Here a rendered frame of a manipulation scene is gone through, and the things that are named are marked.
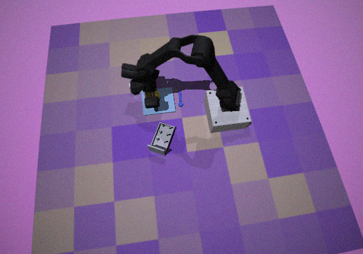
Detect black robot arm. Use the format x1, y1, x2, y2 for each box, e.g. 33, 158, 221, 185
121, 35, 241, 112

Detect yellow plate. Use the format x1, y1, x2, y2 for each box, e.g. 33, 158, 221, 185
145, 91, 160, 99

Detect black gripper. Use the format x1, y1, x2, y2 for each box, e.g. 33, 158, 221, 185
142, 79, 160, 109

